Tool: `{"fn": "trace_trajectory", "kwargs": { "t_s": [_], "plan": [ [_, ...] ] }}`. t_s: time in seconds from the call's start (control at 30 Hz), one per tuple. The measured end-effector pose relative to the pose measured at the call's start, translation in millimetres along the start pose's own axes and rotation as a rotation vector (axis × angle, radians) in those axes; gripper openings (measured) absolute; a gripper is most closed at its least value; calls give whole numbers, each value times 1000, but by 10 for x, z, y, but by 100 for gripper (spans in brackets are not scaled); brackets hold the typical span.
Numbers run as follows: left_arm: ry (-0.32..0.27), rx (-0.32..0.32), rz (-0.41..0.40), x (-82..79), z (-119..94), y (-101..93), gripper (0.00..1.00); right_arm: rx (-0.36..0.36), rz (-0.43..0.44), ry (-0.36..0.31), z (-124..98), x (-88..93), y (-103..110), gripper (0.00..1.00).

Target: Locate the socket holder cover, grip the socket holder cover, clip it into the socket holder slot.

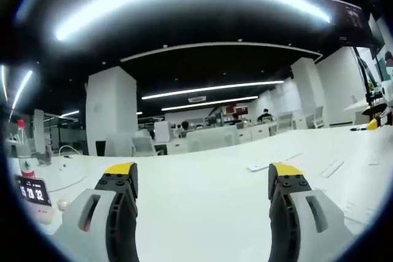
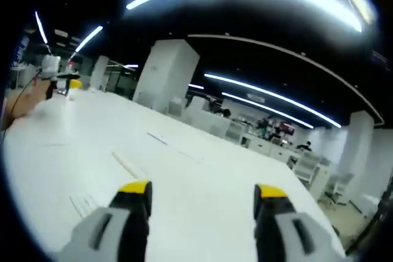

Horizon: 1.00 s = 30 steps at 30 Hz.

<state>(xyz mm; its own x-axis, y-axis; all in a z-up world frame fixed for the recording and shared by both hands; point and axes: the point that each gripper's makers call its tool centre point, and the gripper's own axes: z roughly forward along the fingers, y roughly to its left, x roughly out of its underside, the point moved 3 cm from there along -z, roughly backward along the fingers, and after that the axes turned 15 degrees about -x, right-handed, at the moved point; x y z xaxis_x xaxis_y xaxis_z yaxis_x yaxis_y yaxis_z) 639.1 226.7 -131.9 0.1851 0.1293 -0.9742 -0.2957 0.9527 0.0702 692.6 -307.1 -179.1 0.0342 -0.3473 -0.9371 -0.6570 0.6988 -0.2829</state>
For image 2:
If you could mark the white socket holder cover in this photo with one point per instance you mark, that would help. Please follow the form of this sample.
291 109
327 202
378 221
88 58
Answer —
83 205

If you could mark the large white square pillar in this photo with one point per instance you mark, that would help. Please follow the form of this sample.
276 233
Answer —
165 73

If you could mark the red capped bottle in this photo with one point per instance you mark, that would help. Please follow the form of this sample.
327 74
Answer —
71 67

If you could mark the yellow round object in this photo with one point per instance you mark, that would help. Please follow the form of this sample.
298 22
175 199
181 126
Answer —
75 84

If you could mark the white socket holder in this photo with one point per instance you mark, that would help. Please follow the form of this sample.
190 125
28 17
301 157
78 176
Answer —
129 164

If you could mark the slim white pillar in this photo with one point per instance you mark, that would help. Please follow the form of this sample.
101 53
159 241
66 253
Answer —
99 73

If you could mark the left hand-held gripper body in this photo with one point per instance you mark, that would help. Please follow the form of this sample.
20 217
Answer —
50 67

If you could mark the white office chair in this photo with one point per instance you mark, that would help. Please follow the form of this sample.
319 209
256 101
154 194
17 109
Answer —
234 131
305 168
339 186

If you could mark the row of white office desks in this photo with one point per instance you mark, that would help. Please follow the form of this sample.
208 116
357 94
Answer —
270 147

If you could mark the thin white strip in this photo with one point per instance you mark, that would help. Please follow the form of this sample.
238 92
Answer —
157 138

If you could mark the ceiling light bar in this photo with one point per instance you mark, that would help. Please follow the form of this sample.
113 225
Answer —
89 38
40 27
267 109
273 97

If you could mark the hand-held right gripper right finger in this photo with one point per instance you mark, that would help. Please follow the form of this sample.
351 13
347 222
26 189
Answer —
276 231

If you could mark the black round tray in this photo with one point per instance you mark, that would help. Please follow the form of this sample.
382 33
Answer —
69 75

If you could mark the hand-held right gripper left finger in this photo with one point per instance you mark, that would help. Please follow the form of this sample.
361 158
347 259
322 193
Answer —
122 228

